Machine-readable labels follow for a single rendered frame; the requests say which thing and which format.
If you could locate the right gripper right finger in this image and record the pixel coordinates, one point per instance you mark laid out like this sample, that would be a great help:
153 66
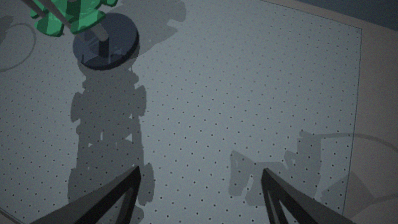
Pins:
302 207

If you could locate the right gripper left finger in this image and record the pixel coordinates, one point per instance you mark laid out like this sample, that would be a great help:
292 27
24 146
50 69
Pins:
91 207

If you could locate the grey perforated base plate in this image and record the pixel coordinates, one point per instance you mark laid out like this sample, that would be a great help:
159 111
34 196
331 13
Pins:
216 91

